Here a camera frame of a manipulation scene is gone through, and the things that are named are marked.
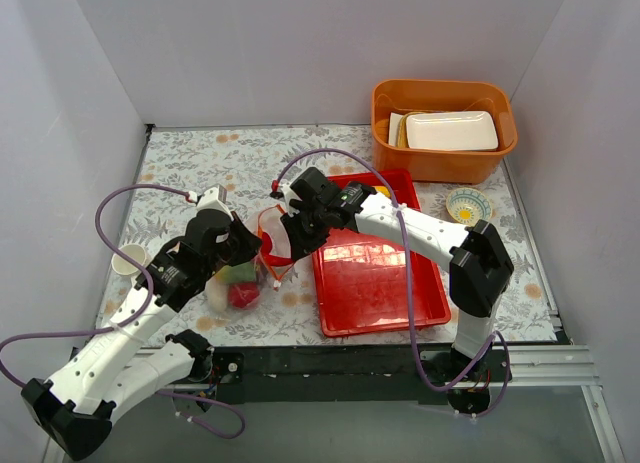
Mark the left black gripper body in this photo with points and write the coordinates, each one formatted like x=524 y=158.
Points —
x=241 y=241

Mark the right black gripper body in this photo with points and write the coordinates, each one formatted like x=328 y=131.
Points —
x=297 y=231

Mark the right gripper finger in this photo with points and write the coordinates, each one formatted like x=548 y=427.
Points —
x=315 y=234
x=295 y=234

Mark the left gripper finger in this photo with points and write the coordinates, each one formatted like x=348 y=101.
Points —
x=232 y=254
x=246 y=242

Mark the green orange mango toy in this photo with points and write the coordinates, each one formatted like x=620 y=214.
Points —
x=242 y=273

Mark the clear zip top bag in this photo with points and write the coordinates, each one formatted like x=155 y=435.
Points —
x=267 y=221

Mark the red apple toy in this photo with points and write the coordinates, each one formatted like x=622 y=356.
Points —
x=243 y=295

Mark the red chili pepper toy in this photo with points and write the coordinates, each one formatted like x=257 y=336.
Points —
x=268 y=256

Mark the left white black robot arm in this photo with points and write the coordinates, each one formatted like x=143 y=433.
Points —
x=78 y=405

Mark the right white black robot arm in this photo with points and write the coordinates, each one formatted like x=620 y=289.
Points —
x=475 y=258

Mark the red plastic tray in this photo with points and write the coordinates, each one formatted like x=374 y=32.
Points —
x=361 y=280

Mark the orange plastic bin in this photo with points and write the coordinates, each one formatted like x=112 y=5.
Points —
x=402 y=96

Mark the white cup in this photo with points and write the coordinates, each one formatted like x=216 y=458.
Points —
x=126 y=263

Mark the yellow plates in bin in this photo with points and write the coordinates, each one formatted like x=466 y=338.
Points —
x=397 y=131

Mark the small patterned bowl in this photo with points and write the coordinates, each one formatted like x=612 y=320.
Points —
x=467 y=206

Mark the white rectangular plate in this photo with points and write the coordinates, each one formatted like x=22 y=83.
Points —
x=451 y=131

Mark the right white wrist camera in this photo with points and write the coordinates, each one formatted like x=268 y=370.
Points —
x=282 y=191

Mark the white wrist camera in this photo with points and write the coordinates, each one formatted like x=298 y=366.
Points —
x=212 y=198
x=282 y=191

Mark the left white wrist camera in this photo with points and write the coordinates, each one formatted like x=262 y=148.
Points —
x=212 y=198

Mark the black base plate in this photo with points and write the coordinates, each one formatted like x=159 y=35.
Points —
x=336 y=374

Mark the aluminium frame rail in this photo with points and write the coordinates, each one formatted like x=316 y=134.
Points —
x=528 y=365

